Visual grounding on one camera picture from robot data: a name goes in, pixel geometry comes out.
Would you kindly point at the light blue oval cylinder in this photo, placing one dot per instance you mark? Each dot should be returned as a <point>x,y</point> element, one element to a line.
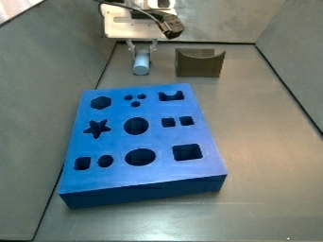
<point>140,67</point>

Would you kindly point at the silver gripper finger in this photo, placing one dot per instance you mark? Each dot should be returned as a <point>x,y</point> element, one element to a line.
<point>131,48</point>
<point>152,46</point>

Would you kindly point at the blue foam shape board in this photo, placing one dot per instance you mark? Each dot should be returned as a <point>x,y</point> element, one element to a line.
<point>140,146</point>

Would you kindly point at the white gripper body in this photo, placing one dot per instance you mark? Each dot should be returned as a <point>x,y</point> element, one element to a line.
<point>128,24</point>

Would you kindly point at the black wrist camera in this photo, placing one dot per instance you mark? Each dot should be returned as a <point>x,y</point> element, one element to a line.
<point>170,25</point>

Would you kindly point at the black curved fixture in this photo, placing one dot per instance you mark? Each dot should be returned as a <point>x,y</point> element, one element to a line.
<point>198,63</point>

